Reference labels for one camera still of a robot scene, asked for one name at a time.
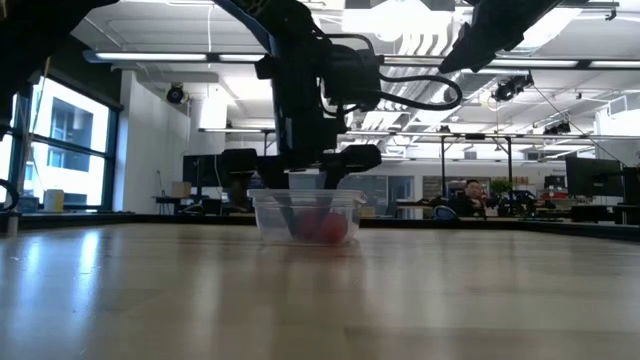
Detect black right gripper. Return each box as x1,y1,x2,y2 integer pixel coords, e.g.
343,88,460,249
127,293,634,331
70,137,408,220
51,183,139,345
438,0,564,74

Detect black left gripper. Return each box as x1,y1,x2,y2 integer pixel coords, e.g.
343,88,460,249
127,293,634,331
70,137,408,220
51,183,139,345
222,29,384,236

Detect clear plastic tupperware container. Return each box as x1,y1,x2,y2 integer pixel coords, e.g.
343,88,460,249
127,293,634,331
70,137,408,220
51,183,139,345
247,188,369,246

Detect large strawberry with green leaves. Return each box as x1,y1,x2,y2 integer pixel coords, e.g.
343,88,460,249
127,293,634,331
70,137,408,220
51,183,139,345
319,213,350,245

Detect bright ceiling light panel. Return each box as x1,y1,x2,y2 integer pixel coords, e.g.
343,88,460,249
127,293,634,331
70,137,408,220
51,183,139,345
342,0,457,37

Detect black monitor on desk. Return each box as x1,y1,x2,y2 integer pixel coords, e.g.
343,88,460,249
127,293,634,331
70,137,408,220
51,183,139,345
182,153,225,199

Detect silver ceiling ducts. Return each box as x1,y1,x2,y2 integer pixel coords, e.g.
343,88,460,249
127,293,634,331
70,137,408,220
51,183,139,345
349,29,464,157

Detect black metal gantry stand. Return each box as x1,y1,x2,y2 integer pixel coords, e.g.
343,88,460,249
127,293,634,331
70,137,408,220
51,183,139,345
199,128,515,201

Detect green background plant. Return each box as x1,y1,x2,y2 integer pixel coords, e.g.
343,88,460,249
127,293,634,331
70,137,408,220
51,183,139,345
488,177,515,201

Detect black ceiling spotlight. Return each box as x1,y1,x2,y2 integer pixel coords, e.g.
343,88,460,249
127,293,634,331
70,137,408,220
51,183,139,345
165,83,186,105

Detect person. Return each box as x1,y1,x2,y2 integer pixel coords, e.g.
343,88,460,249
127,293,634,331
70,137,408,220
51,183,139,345
452,178,494,219

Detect wide black monitor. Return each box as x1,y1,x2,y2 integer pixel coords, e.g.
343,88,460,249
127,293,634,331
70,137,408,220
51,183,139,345
565,157,624,199

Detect black monitor edge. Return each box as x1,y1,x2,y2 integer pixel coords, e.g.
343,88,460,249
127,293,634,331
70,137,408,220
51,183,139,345
622,166,640,206

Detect large dark framed window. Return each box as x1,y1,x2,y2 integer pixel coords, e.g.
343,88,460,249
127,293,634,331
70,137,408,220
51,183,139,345
0,74,121,211

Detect white cylinder container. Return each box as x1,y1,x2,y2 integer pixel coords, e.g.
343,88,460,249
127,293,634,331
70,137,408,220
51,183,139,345
43,188,65,212

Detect black ceiling camera cluster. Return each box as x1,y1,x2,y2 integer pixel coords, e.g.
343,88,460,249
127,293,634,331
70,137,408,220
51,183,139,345
490,73,535,104

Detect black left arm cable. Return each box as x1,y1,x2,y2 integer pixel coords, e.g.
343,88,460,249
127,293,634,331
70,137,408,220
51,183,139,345
372,73,464,112

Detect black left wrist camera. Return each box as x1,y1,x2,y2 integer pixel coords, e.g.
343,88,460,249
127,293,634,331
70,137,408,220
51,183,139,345
323,43,385,112

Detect black aluminium table frame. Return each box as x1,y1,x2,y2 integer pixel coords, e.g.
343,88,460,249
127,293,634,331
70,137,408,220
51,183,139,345
0,213,640,244

